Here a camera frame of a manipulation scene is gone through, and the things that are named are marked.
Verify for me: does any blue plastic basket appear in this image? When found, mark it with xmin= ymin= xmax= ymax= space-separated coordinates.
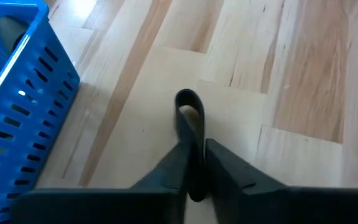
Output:
xmin=0 ymin=0 xmax=81 ymax=224

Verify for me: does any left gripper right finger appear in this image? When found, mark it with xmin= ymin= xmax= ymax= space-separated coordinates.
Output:
xmin=204 ymin=138 xmax=358 ymax=224

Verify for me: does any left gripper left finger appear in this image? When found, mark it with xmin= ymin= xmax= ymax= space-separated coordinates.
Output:
xmin=11 ymin=141 xmax=192 ymax=224

